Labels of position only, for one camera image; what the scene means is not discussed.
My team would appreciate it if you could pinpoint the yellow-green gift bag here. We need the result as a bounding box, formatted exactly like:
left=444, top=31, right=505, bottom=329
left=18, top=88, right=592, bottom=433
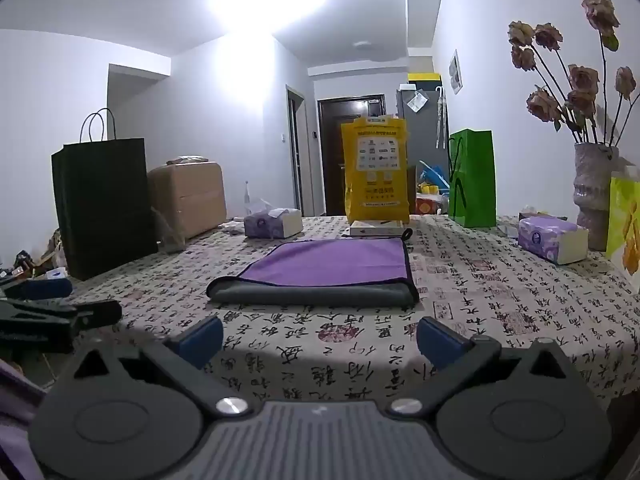
left=605, top=171, right=640, bottom=277

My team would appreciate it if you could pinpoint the yellow and black box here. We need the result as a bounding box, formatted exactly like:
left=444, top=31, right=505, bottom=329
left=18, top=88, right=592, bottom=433
left=407, top=72, right=444, bottom=90

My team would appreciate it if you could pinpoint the textured grey vase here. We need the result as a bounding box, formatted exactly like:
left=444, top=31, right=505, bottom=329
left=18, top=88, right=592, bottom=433
left=572, top=142, right=621, bottom=252

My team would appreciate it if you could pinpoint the clear plastic bag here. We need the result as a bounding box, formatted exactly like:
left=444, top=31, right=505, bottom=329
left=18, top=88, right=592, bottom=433
left=149, top=204, right=189, bottom=254

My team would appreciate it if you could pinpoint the orange box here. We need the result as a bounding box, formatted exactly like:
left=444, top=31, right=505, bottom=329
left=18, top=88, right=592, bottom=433
left=416, top=197, right=449, bottom=216

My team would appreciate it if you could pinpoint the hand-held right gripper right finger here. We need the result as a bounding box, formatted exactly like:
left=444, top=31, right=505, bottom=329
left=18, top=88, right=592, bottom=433
left=391, top=316, right=571, bottom=417

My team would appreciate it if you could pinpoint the blue plastic bag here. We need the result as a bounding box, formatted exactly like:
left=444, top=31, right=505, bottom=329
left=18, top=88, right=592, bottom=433
left=418, top=160, right=450, bottom=192

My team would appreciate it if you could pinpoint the wall picture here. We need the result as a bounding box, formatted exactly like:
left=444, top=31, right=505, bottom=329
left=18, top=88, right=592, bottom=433
left=448, top=49, right=462, bottom=96

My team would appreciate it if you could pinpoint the purple cloth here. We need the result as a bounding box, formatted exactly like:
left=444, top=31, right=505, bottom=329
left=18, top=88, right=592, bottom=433
left=0, top=359, right=48, bottom=480

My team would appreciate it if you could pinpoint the white hanging umbrella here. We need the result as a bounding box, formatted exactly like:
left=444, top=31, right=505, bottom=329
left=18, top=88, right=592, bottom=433
left=434, top=86, right=449, bottom=150

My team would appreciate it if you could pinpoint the brown cardboard box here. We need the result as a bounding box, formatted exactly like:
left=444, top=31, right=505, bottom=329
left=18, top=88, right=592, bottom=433
left=147, top=156, right=227, bottom=242

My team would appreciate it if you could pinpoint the purple and grey towel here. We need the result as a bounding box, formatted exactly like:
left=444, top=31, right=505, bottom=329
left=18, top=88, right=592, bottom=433
left=206, top=237, right=421, bottom=307

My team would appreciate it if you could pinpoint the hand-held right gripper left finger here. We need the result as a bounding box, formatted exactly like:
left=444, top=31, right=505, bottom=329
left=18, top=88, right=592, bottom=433
left=72, top=316, right=251, bottom=419

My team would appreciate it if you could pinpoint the yellow printed bag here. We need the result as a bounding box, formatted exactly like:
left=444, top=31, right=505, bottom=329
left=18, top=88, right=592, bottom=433
left=341, top=116, right=411, bottom=224

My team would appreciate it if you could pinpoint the purple tissue pack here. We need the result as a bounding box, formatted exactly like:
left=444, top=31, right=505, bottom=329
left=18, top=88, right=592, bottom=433
left=243, top=208, right=304, bottom=239
left=517, top=215, right=589, bottom=266

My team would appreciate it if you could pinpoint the dark brown door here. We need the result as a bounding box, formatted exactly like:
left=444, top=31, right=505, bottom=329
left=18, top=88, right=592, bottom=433
left=317, top=94, right=386, bottom=217

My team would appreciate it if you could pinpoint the white flat box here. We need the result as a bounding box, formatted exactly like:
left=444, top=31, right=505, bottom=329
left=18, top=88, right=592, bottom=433
left=349, top=219, right=404, bottom=236

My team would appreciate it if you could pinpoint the grey refrigerator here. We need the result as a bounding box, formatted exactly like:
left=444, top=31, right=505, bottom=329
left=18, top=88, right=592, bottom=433
left=396, top=88, right=445, bottom=196

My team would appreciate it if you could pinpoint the dried rose bouquet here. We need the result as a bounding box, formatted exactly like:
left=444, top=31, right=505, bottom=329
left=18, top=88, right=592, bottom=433
left=507, top=0, right=639, bottom=147

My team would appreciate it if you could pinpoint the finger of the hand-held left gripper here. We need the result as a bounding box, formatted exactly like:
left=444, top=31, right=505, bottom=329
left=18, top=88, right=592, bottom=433
left=0, top=299, right=124, bottom=356
left=0, top=278, right=74, bottom=302

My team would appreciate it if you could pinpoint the black paper bag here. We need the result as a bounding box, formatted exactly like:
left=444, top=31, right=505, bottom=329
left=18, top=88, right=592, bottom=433
left=51, top=108, right=160, bottom=282

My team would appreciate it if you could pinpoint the grey door frame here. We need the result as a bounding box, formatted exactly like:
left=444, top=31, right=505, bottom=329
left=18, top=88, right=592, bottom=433
left=285, top=84, right=307, bottom=217

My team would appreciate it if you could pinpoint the green paper bag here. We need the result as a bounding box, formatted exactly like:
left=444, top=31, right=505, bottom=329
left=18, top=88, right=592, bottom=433
left=448, top=129, right=497, bottom=228

